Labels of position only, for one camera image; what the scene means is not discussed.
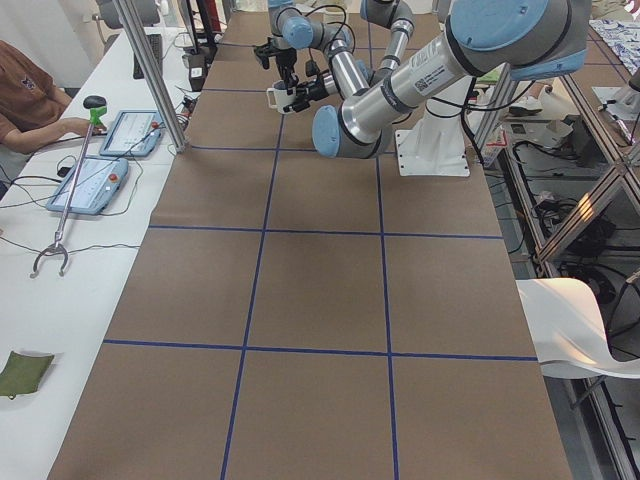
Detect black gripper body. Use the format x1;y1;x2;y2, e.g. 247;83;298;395
264;36;297;75
294;72;334;112

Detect white mug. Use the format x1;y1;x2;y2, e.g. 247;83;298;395
266;80;296;115

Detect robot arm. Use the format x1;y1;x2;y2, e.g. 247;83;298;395
312;1;591;158
253;1;414;113

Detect person hand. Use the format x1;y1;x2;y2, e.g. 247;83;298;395
60;117;107;136

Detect black keyboard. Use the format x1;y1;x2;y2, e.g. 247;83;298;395
132;33;165;80

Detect upper teach pendant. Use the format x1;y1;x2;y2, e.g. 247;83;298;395
99;110;163;157

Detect teach pendant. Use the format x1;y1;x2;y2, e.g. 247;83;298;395
99;110;163;157
69;155;129;215

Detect lower teach pendant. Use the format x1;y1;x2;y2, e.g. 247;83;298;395
69;155;129;215

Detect person in brown shirt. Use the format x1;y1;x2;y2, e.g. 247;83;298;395
1;41;71;154

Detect green cloth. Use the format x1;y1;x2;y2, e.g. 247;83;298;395
1;351;55;399

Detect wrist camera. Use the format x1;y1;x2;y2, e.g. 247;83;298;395
305;59;321;77

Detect black braided cable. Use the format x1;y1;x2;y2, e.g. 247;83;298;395
299;3;356;76

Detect aluminium frame post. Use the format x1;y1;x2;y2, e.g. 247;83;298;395
113;0;187;153

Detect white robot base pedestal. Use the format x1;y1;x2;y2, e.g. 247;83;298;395
395;98;470;177

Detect green handled reacher stick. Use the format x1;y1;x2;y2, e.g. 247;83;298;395
30;95;107;279

